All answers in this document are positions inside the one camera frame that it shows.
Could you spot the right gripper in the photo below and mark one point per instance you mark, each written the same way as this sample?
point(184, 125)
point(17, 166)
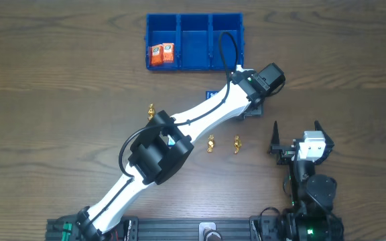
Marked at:
point(285, 154)

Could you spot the gold candy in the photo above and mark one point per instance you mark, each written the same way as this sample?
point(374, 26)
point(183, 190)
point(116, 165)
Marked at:
point(151, 112)
point(237, 144)
point(210, 144)

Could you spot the orange candy box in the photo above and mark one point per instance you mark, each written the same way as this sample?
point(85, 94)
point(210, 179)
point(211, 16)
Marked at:
point(168, 53)
point(156, 56)

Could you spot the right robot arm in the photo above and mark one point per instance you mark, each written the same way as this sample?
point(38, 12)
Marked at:
point(320, 192)

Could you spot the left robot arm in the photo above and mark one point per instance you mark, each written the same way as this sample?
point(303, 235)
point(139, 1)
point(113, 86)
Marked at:
point(213, 107)

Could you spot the blue candy pack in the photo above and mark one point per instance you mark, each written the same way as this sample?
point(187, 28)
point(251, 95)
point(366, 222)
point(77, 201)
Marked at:
point(210, 95)
point(172, 143)

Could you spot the blue tray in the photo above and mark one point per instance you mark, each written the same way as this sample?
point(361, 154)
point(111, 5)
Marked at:
point(193, 43)

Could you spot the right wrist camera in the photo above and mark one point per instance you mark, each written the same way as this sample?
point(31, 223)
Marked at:
point(310, 144)

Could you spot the mounting rail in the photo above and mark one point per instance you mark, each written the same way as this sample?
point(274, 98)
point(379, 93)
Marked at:
point(173, 229)

